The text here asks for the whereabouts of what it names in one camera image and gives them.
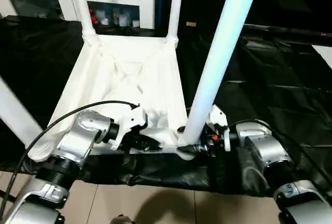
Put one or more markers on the white plastic table leg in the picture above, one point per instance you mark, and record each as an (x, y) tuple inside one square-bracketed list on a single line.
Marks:
[(81, 6), (176, 6), (228, 32), (15, 115)]

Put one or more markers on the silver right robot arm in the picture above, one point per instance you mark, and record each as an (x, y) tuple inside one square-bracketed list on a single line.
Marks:
[(269, 148)]

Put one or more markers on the black mat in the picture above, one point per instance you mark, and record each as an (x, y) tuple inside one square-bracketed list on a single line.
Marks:
[(272, 84)]

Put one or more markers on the small tan block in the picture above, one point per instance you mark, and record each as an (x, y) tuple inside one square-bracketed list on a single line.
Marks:
[(191, 24)]

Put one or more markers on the white jar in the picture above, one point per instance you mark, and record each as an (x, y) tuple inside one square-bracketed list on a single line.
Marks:
[(103, 20), (136, 23), (124, 19)]

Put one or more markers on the red packet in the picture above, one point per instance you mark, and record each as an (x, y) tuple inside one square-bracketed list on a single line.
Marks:
[(95, 18)]

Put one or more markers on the long black bar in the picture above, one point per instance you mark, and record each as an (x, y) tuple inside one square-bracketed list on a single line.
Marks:
[(285, 31)]

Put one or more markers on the black stand leg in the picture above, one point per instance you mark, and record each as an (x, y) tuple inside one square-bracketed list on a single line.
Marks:
[(6, 195)]

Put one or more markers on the white flat board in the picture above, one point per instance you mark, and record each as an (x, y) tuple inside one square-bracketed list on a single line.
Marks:
[(325, 54)]

